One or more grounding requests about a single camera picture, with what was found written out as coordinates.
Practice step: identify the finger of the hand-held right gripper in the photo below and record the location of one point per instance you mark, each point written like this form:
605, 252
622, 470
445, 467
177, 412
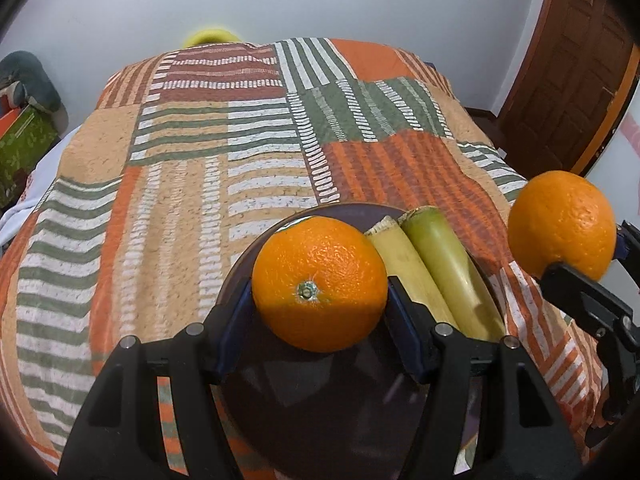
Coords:
592, 300
623, 245

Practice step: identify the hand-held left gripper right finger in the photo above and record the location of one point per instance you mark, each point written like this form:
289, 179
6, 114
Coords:
407, 332

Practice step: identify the dark round plate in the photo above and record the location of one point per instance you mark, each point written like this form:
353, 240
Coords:
320, 400

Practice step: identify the green banana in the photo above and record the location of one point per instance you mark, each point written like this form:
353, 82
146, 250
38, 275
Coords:
452, 270

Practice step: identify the brown wooden door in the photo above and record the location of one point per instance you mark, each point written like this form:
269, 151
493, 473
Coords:
570, 67

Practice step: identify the orange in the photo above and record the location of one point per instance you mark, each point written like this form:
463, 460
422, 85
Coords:
561, 224
319, 284

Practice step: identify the yellow banana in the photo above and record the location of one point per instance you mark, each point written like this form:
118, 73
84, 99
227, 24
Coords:
411, 272

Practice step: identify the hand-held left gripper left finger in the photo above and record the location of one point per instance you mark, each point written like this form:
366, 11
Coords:
234, 325

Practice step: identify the green cardboard box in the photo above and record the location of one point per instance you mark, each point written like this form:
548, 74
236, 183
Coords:
22, 147

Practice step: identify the white bed sheet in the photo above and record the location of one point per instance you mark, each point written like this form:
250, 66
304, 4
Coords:
30, 180

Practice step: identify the striped patchwork bedspread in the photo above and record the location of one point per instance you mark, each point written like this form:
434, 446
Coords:
215, 170

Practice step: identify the grey shoe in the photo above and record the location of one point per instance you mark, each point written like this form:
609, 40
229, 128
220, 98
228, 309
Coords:
27, 82

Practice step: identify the yellow pillow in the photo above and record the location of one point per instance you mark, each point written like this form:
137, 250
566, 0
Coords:
210, 37

